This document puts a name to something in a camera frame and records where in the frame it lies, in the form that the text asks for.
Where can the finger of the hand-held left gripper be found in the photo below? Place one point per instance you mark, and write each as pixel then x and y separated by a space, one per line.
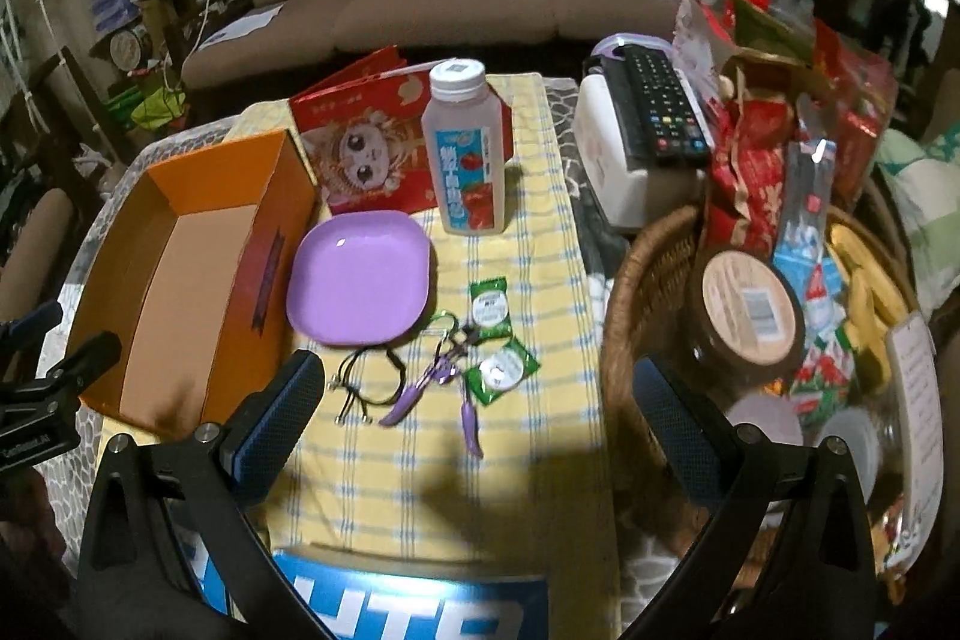
pixel 86 361
pixel 30 323

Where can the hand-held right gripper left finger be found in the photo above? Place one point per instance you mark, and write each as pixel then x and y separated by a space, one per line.
pixel 279 415

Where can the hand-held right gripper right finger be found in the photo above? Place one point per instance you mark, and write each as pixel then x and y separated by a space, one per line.
pixel 675 437

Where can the orange cardboard box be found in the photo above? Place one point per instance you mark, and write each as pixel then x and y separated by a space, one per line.
pixel 187 302

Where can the purple plastic plate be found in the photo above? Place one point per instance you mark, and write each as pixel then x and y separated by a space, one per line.
pixel 360 276

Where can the purple eyelash curler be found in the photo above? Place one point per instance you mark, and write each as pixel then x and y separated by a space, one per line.
pixel 435 374

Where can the red cartoon gift box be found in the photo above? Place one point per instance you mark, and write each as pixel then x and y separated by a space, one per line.
pixel 360 153

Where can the strawberry drink bottle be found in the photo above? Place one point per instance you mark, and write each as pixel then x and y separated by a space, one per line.
pixel 465 160

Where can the chair with brown seat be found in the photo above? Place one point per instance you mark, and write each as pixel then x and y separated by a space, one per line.
pixel 37 235

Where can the clear round plastic lid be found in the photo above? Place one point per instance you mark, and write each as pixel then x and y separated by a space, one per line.
pixel 851 449
pixel 765 422

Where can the wicker basket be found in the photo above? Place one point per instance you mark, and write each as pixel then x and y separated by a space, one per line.
pixel 645 295

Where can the brown jar with beige lid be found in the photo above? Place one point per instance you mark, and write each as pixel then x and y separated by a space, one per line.
pixel 750 310

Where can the blue red candy bag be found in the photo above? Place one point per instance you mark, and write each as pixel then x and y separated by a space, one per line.
pixel 817 325

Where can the green carabiner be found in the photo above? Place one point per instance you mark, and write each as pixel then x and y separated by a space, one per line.
pixel 439 323

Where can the green candy packet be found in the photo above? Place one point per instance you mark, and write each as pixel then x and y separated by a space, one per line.
pixel 491 310
pixel 499 374

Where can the yellow checked cloth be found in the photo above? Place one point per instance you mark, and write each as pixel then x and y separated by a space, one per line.
pixel 487 475

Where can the yellow snack packets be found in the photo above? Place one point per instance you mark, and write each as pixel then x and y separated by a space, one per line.
pixel 870 295

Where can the white paper card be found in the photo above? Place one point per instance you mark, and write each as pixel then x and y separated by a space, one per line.
pixel 919 400

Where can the green plastic bag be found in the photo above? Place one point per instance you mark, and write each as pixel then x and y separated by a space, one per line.
pixel 157 108

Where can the red gold snack bag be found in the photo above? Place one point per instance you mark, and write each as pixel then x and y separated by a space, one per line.
pixel 750 175

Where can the silver blue foil packet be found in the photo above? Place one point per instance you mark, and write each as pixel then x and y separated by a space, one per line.
pixel 806 190

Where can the white plastic box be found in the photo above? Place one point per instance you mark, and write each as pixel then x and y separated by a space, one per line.
pixel 615 160

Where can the round metal tin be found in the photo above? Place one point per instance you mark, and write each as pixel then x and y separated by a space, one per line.
pixel 127 48

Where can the black remote control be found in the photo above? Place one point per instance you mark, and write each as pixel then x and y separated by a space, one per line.
pixel 660 108

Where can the light green patterned cloth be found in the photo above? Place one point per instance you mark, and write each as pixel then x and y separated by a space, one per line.
pixel 922 212

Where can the white paper sheet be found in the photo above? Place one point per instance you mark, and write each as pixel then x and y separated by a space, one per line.
pixel 240 21

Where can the red plastic bag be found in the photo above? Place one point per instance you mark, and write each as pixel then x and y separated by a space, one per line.
pixel 855 108

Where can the purple-rimmed clear container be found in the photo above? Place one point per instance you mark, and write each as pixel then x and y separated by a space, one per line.
pixel 611 48

